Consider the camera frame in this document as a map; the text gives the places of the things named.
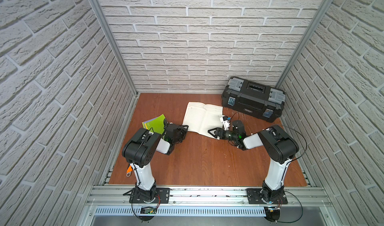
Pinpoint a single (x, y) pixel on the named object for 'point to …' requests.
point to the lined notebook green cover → (157, 123)
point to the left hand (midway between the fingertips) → (191, 124)
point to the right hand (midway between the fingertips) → (213, 133)
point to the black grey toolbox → (261, 102)
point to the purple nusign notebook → (147, 125)
